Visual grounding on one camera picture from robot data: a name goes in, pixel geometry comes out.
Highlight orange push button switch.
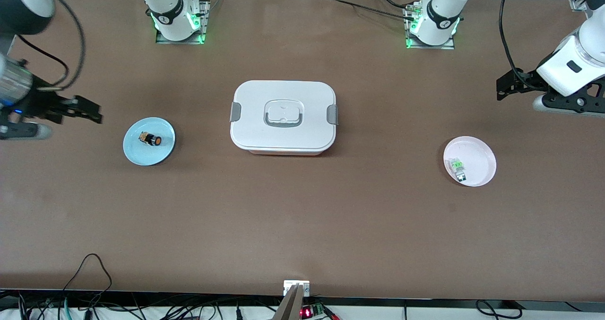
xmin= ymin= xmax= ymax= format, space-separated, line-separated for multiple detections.
xmin=138 ymin=131 xmax=163 ymax=147

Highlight light blue round plate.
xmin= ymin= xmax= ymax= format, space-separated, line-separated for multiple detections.
xmin=123 ymin=117 xmax=176 ymax=166

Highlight pink round plate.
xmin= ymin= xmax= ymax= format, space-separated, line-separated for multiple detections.
xmin=443 ymin=136 xmax=497 ymax=188

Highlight pink storage box white lid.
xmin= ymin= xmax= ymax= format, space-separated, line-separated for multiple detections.
xmin=230 ymin=80 xmax=339 ymax=156

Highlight grey aluminium bar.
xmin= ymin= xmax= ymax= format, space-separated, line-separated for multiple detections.
xmin=272 ymin=285 xmax=306 ymax=320

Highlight circuit board red light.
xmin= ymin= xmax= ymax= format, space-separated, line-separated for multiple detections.
xmin=300 ymin=303 xmax=328 ymax=319

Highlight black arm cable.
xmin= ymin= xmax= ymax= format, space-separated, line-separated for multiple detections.
xmin=9 ymin=0 xmax=86 ymax=91
xmin=499 ymin=0 xmax=537 ymax=91

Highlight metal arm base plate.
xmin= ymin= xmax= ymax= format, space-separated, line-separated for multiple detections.
xmin=405 ymin=6 xmax=456 ymax=50
xmin=155 ymin=0 xmax=211 ymax=45

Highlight green push button switch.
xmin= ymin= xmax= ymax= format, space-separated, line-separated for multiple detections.
xmin=449 ymin=158 xmax=468 ymax=182

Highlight looping black cable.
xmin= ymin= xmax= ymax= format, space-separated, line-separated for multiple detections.
xmin=60 ymin=253 xmax=113 ymax=309
xmin=475 ymin=300 xmax=520 ymax=319

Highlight black table cable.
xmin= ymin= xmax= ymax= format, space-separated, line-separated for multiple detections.
xmin=316 ymin=0 xmax=419 ymax=20

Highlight tangled black cables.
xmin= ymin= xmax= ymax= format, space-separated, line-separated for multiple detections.
xmin=0 ymin=289 xmax=284 ymax=320

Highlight small white bracket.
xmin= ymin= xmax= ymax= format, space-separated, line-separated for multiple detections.
xmin=283 ymin=280 xmax=311 ymax=296

